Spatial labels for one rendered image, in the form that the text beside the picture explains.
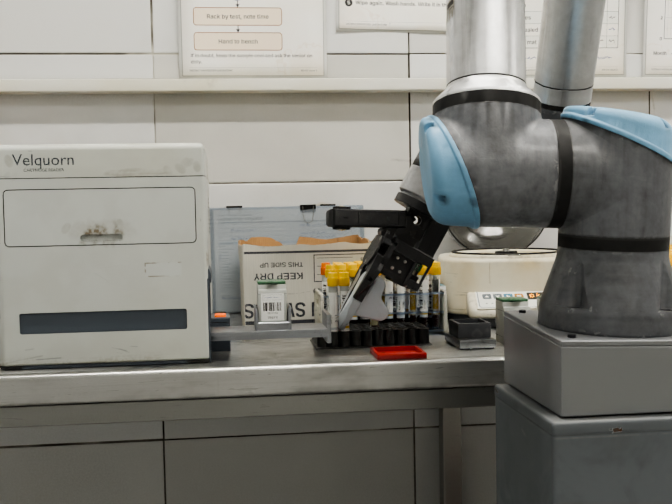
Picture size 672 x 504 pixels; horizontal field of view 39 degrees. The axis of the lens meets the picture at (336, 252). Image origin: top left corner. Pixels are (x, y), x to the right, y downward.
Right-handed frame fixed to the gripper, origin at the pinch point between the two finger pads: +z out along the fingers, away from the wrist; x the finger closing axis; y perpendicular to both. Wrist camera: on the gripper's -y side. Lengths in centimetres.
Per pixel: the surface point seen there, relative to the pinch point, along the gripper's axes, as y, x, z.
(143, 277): -27.0, -4.4, 7.5
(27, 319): -37.7, -4.2, 19.6
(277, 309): -8.8, -2.3, 2.9
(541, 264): 29.9, 22.7, -23.5
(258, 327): -10.0, -2.7, 6.3
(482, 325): 19.0, 0.4, -9.0
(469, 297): 21.7, 23.6, -12.6
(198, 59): -41, 59, -29
